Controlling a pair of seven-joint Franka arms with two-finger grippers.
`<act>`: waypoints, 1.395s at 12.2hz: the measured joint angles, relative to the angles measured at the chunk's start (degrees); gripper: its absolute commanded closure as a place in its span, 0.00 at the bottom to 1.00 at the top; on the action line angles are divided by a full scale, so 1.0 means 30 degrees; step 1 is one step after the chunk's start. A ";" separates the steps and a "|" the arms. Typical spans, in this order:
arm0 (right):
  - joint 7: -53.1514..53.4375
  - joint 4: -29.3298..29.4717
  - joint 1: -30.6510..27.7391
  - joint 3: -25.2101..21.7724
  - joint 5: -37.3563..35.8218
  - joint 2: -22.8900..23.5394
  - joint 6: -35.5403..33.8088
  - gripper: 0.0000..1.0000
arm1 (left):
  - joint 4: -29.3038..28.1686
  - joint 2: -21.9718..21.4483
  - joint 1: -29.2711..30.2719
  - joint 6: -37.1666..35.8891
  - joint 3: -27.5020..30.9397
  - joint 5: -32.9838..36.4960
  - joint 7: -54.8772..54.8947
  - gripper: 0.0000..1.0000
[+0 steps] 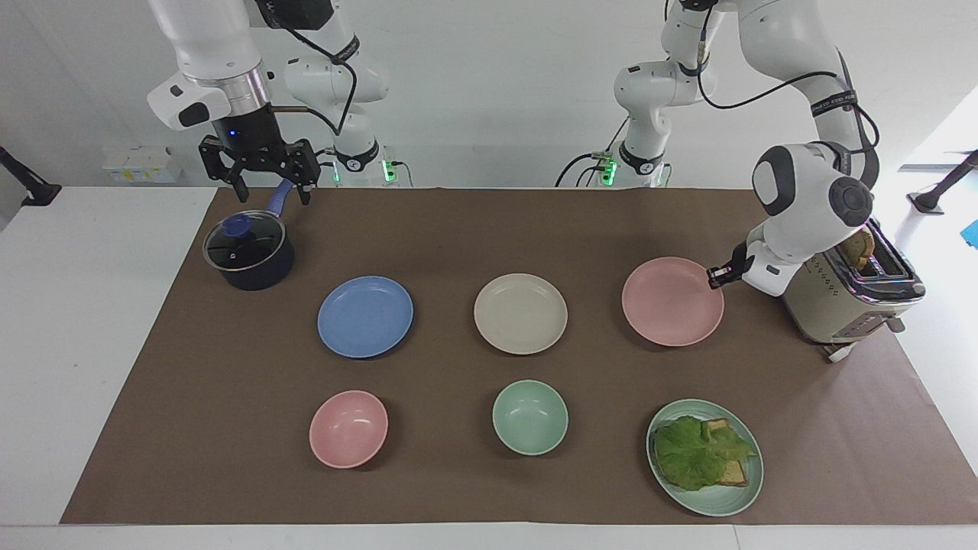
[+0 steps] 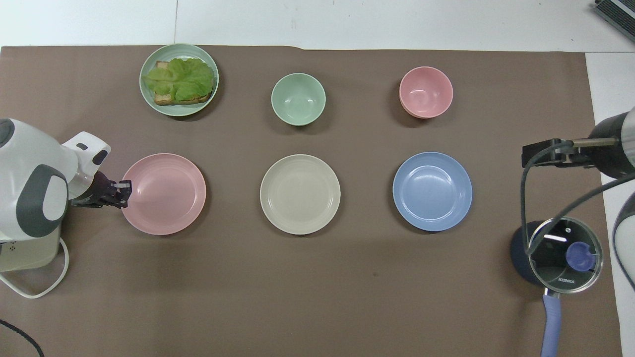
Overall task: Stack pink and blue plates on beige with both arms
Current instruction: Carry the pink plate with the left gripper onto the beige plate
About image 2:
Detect grey slatted device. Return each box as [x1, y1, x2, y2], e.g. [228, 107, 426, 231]
[592, 0, 635, 30]

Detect green bowl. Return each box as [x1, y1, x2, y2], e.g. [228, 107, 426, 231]
[271, 73, 327, 126]

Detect glass pot lid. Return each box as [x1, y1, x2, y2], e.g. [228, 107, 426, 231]
[528, 216, 604, 295]

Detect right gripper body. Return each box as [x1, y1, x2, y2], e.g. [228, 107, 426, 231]
[567, 113, 633, 179]

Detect toast slice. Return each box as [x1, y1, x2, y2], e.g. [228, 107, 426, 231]
[153, 60, 214, 106]

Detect pink plate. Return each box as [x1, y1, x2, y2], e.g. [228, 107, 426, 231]
[121, 153, 207, 236]

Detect white cable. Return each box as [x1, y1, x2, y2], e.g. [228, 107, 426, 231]
[0, 238, 69, 299]

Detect pink bowl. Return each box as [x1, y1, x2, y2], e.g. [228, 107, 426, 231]
[399, 66, 454, 119]

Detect green plate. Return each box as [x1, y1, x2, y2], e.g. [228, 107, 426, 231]
[139, 44, 219, 117]

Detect beige plate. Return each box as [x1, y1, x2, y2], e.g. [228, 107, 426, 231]
[259, 154, 342, 236]

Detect blue plate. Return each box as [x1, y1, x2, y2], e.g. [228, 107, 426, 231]
[392, 152, 473, 232]

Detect dark blue pot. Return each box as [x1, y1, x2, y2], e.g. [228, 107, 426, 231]
[510, 219, 564, 357]

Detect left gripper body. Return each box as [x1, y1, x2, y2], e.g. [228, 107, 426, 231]
[72, 171, 112, 208]

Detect black cable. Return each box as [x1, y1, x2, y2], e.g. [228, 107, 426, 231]
[0, 319, 46, 357]
[519, 140, 635, 256]

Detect green lettuce leaf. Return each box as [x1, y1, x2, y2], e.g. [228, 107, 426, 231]
[142, 58, 215, 102]

